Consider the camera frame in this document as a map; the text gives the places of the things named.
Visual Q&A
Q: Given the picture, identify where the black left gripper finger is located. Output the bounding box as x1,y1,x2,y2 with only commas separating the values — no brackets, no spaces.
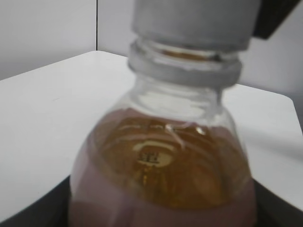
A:
253,0,301,40

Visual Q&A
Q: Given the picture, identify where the white bottle cap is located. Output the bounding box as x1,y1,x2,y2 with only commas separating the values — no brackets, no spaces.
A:
133,0,261,52

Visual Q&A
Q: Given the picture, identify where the pink peach tea bottle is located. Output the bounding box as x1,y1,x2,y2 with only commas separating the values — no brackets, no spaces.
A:
68,38,257,227

